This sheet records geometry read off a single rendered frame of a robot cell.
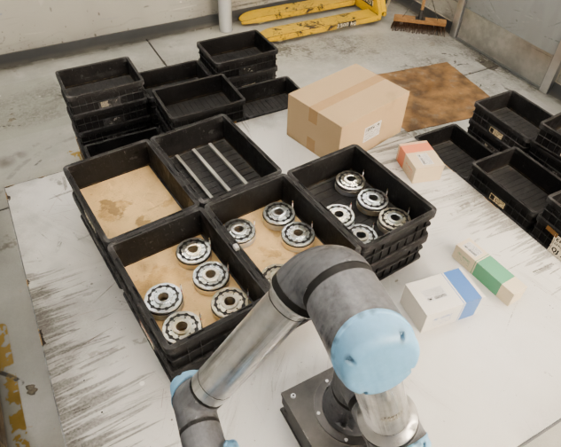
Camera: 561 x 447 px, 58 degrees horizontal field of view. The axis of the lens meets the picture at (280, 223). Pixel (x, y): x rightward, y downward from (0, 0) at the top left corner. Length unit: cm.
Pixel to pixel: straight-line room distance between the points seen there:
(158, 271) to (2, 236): 163
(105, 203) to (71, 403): 64
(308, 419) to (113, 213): 89
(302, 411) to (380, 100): 128
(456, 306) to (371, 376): 88
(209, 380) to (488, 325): 99
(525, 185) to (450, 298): 129
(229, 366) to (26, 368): 166
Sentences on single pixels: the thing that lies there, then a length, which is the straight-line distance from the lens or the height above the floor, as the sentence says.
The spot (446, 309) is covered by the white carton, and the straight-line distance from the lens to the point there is 155.
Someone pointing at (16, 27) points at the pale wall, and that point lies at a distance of 447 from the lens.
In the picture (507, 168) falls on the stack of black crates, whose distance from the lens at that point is 283.
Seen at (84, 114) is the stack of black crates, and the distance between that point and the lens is 287.
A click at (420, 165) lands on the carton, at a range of 202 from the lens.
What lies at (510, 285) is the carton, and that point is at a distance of 173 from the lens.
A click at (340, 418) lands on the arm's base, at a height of 85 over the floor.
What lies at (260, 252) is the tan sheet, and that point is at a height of 83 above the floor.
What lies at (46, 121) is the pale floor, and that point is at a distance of 381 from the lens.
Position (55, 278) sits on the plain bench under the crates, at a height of 70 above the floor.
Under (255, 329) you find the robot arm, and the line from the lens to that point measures 85.
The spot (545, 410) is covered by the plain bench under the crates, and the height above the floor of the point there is 70.
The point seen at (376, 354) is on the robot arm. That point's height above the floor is 141.
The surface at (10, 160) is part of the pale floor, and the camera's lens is 353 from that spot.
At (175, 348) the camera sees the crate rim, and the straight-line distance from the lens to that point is 125.
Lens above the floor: 199
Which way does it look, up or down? 45 degrees down
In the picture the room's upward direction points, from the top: 2 degrees clockwise
